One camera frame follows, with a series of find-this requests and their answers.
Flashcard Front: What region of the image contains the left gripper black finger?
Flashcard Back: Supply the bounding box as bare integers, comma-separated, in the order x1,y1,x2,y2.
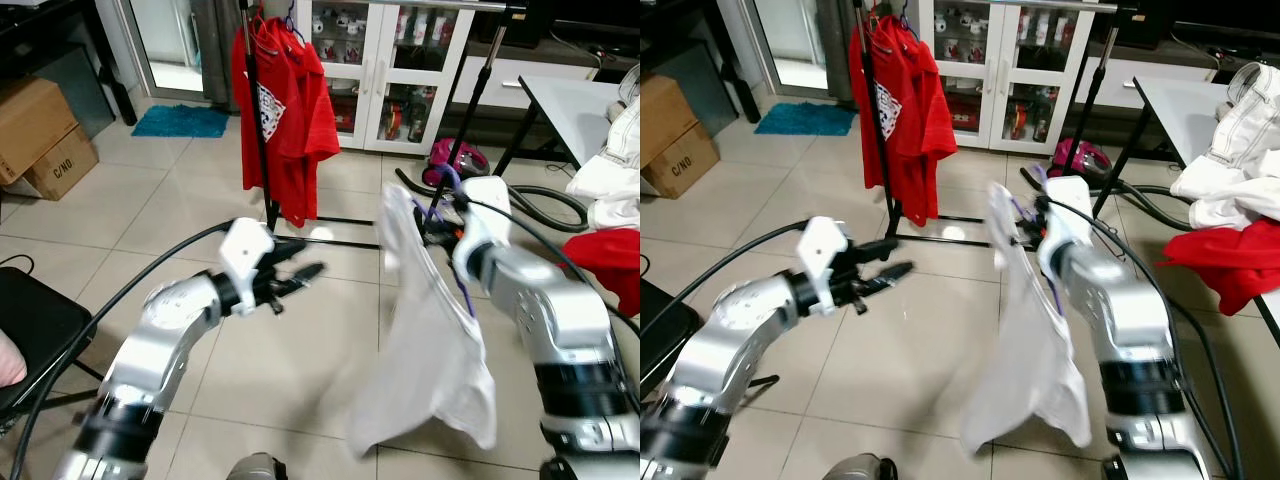
262,238,312,265
862,264,916,299
842,237,899,265
282,264,327,297

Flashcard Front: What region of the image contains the magenta vacuum cleaner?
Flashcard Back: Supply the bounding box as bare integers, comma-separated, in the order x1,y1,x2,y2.
1045,138,1113,181
422,138,493,191

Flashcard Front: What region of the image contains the black metal clothes rack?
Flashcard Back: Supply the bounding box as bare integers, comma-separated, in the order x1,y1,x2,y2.
235,0,561,251
853,0,1151,249

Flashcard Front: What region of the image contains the red t-shirt with white print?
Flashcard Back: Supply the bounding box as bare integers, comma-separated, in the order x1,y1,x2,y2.
232,15,311,226
850,12,931,226

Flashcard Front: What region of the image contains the teal floor mat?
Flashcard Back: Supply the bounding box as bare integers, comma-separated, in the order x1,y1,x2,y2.
755,103,856,137
132,105,231,139

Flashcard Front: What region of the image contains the white glass-door cabinet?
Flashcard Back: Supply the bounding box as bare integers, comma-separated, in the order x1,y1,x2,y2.
915,0,1096,151
295,0,476,156

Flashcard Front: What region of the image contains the plain red garment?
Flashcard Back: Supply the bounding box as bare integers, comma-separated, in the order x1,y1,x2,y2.
562,228,641,319
1160,215,1280,316

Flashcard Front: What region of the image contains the white low drawer unit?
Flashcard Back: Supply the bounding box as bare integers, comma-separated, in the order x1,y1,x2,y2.
455,55,601,111
1075,55,1186,109

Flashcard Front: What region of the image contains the white crumpled garment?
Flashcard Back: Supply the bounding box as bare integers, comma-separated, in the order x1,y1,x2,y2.
565,65,641,233
1170,60,1280,231

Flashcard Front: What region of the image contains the large white table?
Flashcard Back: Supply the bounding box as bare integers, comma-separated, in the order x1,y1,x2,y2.
1100,75,1280,346
490,75,641,176

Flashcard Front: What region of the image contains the black chair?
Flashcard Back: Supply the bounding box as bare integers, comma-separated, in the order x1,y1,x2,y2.
0,265,101,421
640,278,701,401

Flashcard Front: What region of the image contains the robot's grey leg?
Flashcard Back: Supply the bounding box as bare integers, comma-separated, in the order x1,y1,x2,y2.
225,452,291,480
822,452,896,480

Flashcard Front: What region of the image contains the small lettered cardboard box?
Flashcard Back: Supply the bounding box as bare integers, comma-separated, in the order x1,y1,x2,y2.
645,120,721,199
25,125,101,201

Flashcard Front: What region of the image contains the glass door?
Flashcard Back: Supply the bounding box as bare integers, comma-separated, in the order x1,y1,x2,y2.
120,0,216,101
742,0,836,99

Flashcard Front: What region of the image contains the large plain cardboard box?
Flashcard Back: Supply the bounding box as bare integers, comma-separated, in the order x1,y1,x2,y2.
640,70,701,166
0,78,81,186

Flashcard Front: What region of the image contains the black desk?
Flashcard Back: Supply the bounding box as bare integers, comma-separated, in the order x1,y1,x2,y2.
0,0,141,129
640,0,761,126

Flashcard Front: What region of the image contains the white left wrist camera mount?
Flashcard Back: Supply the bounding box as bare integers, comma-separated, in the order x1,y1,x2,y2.
797,215,851,316
218,217,276,316

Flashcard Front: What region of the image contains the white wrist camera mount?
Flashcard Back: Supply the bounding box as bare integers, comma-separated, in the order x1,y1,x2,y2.
452,177,513,281
797,215,851,316
218,217,276,316
1035,177,1096,276

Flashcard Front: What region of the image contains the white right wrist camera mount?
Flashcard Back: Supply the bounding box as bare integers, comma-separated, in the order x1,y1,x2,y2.
1035,177,1096,276
452,177,513,281

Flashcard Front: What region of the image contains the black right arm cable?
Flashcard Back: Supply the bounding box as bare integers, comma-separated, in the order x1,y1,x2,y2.
465,198,641,338
1045,198,1246,480

